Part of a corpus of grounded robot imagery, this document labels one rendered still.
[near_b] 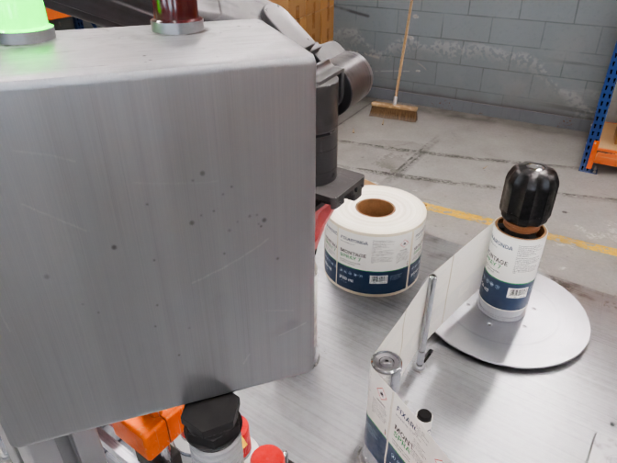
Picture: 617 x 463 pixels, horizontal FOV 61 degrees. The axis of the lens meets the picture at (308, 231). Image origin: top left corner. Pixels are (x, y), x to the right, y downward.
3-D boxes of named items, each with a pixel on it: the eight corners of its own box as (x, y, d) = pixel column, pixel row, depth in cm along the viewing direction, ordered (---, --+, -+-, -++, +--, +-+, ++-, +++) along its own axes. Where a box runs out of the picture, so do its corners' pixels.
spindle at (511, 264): (532, 303, 99) (572, 163, 84) (517, 329, 93) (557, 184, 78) (486, 286, 104) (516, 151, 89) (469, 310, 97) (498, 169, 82)
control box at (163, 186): (316, 373, 32) (320, 52, 22) (9, 454, 27) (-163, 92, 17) (271, 278, 40) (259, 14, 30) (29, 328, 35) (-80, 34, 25)
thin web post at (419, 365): (427, 366, 87) (442, 274, 77) (421, 372, 86) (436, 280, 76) (416, 360, 88) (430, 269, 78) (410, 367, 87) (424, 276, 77)
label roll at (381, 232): (371, 232, 123) (375, 176, 116) (438, 271, 110) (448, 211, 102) (305, 263, 112) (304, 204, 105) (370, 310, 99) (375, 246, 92)
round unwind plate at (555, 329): (603, 299, 102) (605, 295, 101) (565, 401, 81) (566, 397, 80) (454, 249, 117) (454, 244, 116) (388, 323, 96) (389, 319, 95)
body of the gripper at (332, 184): (290, 168, 62) (288, 107, 58) (365, 189, 57) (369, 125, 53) (256, 189, 58) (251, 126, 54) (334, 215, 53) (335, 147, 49)
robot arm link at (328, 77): (268, 72, 49) (322, 79, 47) (303, 55, 55) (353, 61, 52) (272, 140, 53) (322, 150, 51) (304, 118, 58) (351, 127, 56)
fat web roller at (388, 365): (398, 455, 73) (412, 357, 63) (382, 479, 70) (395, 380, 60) (370, 438, 75) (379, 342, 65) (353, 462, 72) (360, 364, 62)
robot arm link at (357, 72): (215, 70, 54) (257, 5, 48) (274, 46, 62) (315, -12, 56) (295, 156, 54) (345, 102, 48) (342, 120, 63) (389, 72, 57)
